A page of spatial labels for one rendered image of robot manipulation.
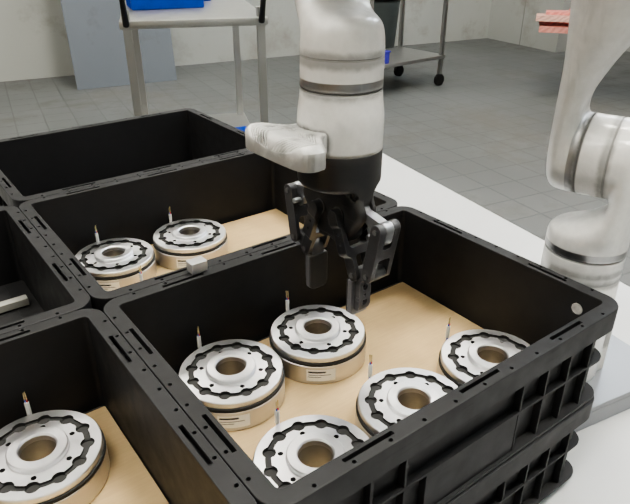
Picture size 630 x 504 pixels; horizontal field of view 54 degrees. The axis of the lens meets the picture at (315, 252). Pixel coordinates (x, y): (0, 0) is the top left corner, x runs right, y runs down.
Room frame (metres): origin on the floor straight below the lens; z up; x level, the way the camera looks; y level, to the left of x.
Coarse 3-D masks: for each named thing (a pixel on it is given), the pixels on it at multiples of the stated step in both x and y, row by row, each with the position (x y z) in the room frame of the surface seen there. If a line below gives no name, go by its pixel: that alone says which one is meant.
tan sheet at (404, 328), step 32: (384, 320) 0.62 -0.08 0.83; (416, 320) 0.62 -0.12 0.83; (448, 320) 0.62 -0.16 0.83; (384, 352) 0.55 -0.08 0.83; (416, 352) 0.55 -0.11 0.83; (288, 384) 0.50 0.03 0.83; (320, 384) 0.50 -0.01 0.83; (352, 384) 0.50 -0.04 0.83; (288, 416) 0.45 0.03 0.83; (352, 416) 0.45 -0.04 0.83
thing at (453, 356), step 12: (456, 336) 0.54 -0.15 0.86; (468, 336) 0.54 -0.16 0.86; (480, 336) 0.54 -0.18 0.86; (492, 336) 0.54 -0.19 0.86; (504, 336) 0.54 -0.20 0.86; (444, 348) 0.52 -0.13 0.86; (456, 348) 0.52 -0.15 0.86; (516, 348) 0.52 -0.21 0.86; (444, 360) 0.50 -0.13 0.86; (456, 360) 0.50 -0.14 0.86; (468, 360) 0.50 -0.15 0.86; (456, 372) 0.48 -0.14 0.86; (468, 372) 0.48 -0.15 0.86; (480, 372) 0.48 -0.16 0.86
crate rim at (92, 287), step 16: (208, 160) 0.90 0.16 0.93; (224, 160) 0.90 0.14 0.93; (144, 176) 0.83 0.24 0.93; (160, 176) 0.84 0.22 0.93; (64, 192) 0.77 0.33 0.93; (80, 192) 0.77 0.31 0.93; (96, 192) 0.78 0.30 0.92; (32, 208) 0.72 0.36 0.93; (384, 208) 0.72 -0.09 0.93; (32, 224) 0.67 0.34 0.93; (48, 240) 0.63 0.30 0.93; (272, 240) 0.63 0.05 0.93; (288, 240) 0.63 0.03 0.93; (64, 256) 0.59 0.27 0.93; (224, 256) 0.59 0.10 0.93; (240, 256) 0.59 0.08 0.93; (80, 272) 0.56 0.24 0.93; (176, 272) 0.56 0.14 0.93; (96, 288) 0.52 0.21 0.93; (128, 288) 0.52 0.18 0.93; (96, 304) 0.51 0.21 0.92
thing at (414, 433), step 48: (480, 240) 0.63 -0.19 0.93; (144, 288) 0.52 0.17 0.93; (576, 288) 0.52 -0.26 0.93; (144, 336) 0.44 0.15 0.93; (576, 336) 0.45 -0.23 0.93; (480, 384) 0.38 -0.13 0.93; (384, 432) 0.33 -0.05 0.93; (432, 432) 0.34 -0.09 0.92; (240, 480) 0.29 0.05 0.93; (336, 480) 0.29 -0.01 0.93
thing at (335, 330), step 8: (304, 320) 0.56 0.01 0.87; (312, 320) 0.57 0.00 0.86; (320, 320) 0.57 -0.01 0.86; (328, 320) 0.56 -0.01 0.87; (336, 320) 0.56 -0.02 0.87; (296, 328) 0.55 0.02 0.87; (304, 328) 0.55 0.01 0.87; (336, 328) 0.55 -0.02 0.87; (304, 336) 0.53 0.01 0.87; (312, 336) 0.53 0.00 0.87; (320, 336) 0.53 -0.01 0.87; (328, 336) 0.53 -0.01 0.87; (336, 336) 0.54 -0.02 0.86
